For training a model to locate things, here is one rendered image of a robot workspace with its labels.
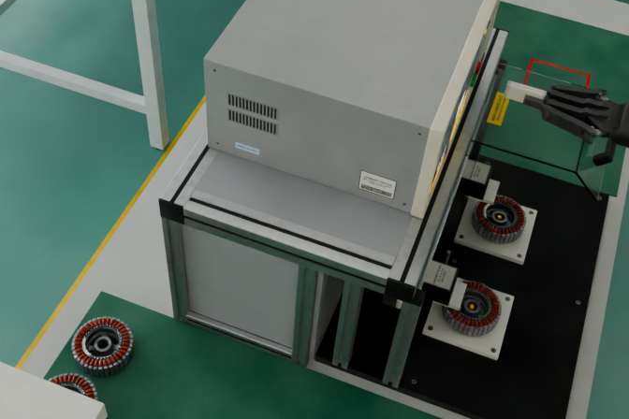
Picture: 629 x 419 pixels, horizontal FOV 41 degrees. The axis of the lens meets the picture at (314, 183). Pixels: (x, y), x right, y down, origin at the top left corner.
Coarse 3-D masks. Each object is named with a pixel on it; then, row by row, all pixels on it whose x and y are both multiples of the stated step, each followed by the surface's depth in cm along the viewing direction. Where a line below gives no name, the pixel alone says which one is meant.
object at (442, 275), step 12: (432, 264) 163; (444, 264) 163; (432, 276) 161; (444, 276) 161; (456, 276) 161; (432, 288) 160; (444, 288) 159; (456, 288) 164; (432, 300) 162; (444, 300) 161; (456, 300) 162
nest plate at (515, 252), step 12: (468, 204) 185; (468, 216) 183; (528, 216) 184; (468, 228) 180; (528, 228) 181; (456, 240) 178; (468, 240) 178; (480, 240) 178; (516, 240) 179; (528, 240) 179; (492, 252) 177; (504, 252) 177; (516, 252) 177
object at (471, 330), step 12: (468, 288) 166; (480, 288) 166; (468, 300) 165; (480, 300) 167; (492, 300) 164; (444, 312) 164; (456, 312) 162; (468, 312) 164; (492, 312) 162; (456, 324) 161; (468, 324) 160; (480, 324) 161; (492, 324) 161
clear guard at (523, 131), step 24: (504, 72) 171; (528, 72) 172; (480, 120) 162; (504, 120) 162; (528, 120) 162; (504, 144) 158; (528, 144) 158; (552, 144) 158; (576, 144) 159; (600, 144) 164; (576, 168) 155; (600, 168) 162
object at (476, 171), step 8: (472, 160) 174; (472, 168) 173; (480, 168) 173; (488, 168) 173; (464, 176) 171; (472, 176) 172; (480, 176) 172; (488, 176) 172; (464, 184) 172; (472, 184) 171; (480, 184) 170; (488, 184) 176; (496, 184) 176; (464, 192) 173; (472, 192) 172; (480, 192) 172; (488, 192) 174; (496, 192) 174; (480, 200) 174; (488, 200) 173
